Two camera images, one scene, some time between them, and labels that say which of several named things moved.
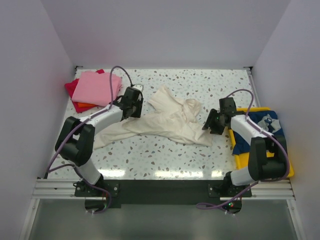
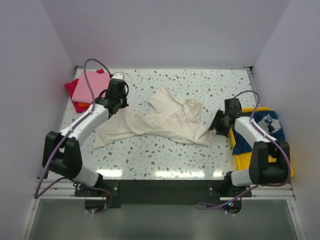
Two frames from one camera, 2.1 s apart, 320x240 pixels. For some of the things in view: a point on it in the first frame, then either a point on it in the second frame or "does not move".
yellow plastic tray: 269,154 does not move
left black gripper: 137,113 → 125,103
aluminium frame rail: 275,189 does not move
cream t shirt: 165,118 does not move
